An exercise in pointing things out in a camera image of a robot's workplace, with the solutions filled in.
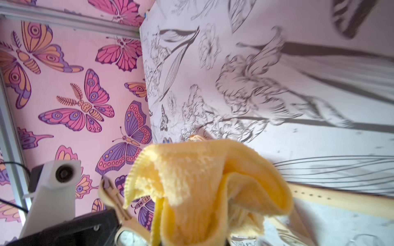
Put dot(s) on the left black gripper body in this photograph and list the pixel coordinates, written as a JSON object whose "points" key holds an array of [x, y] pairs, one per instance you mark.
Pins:
{"points": [[95, 229]]}

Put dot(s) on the yellow cleaning cloth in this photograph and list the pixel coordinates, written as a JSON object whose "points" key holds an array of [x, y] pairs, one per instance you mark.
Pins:
{"points": [[206, 191]]}

